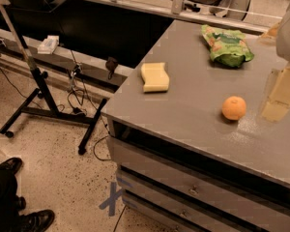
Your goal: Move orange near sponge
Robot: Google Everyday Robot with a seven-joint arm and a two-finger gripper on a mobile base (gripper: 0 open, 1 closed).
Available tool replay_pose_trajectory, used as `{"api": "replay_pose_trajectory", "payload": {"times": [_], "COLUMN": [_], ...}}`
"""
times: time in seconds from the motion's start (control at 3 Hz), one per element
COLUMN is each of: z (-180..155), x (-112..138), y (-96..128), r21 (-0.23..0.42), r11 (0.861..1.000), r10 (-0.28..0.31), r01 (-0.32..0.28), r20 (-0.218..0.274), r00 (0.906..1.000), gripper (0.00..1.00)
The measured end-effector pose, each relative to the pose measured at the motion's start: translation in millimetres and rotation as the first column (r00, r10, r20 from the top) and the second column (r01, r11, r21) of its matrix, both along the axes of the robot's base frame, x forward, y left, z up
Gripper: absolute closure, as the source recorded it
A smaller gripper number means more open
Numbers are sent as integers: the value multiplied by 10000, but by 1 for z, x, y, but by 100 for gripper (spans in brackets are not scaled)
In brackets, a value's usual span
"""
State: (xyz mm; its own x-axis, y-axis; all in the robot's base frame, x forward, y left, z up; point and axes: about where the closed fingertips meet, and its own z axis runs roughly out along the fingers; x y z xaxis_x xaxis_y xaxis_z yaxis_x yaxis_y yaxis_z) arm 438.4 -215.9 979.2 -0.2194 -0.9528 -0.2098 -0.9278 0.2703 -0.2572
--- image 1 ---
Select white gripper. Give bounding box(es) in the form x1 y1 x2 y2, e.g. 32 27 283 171
259 8 290 122

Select orange fruit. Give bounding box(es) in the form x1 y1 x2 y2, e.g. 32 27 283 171
221 96 247 121

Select yellow sponge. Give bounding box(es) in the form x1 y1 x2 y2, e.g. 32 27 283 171
141 63 169 93

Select green snack bag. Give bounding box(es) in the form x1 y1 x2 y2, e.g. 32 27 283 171
201 25 254 68

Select white box on ledge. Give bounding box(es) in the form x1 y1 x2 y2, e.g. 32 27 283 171
38 36 59 54

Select black rolling stand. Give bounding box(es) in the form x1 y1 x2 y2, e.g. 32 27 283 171
0 0 107 155

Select black shoe upper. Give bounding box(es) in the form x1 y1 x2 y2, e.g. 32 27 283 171
0 158 23 174

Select black shoe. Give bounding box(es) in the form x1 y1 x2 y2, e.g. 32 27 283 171
0 158 23 174
19 210 55 232

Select black shoe lower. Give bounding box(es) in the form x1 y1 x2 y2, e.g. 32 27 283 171
19 210 55 232

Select black trouser leg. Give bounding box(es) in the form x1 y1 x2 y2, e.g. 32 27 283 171
0 167 21 232

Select top drawer with handle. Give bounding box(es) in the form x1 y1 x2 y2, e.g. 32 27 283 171
108 139 290 232

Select drawer with handle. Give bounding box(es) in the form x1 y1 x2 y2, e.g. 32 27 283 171
108 139 290 232
115 168 262 232

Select lower drawer with handle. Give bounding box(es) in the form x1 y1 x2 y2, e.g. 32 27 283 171
115 168 262 232

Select black floor cables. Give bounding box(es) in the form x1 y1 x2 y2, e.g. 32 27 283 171
66 63 112 162

